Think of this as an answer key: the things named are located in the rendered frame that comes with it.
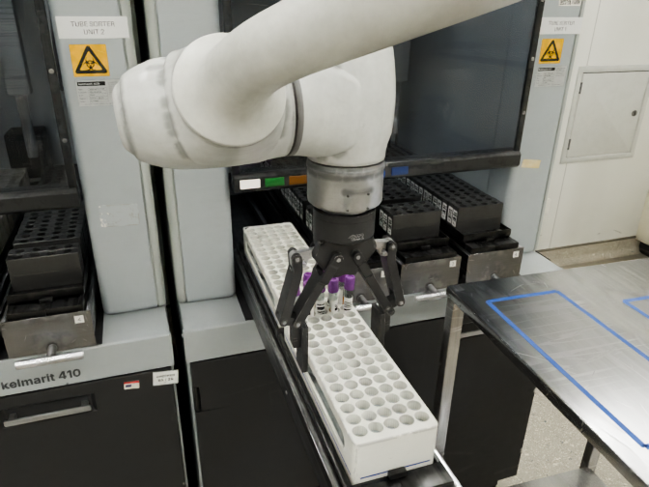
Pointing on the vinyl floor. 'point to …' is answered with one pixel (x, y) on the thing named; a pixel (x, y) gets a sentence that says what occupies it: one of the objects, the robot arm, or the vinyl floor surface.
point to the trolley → (568, 356)
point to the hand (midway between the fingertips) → (340, 345)
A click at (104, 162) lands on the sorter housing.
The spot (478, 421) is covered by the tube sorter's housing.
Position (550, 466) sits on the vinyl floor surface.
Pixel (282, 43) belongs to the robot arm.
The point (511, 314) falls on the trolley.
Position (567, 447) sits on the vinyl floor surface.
